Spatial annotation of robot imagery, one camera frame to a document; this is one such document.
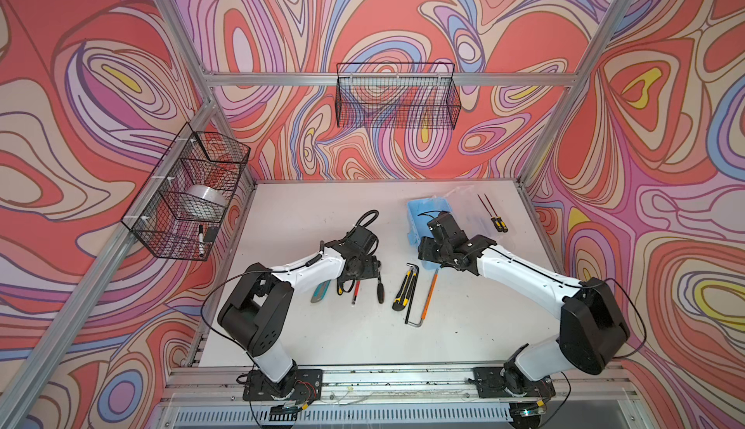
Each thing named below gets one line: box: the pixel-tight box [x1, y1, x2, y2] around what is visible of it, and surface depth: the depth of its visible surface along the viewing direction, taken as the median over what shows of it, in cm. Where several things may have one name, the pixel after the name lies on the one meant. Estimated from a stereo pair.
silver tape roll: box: [185, 184, 228, 209], surface depth 73 cm
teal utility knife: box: [310, 279, 331, 303], surface depth 90 cm
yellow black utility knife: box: [391, 270, 418, 312], surface depth 90 cm
